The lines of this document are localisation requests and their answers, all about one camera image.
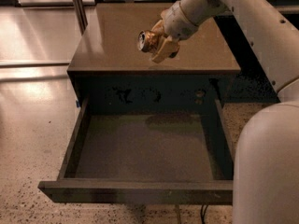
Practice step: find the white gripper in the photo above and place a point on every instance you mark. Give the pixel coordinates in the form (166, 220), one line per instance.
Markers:
(177, 23)

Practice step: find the orange soda can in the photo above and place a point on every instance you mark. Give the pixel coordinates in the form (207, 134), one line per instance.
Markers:
(148, 41)

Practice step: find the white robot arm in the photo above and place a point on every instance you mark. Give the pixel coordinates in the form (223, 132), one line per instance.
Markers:
(266, 180)

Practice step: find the grey drawer cabinet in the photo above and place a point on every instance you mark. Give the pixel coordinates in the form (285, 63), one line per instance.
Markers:
(114, 76)

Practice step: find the open grey top drawer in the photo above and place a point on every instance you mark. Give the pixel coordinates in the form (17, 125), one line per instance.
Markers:
(159, 158)

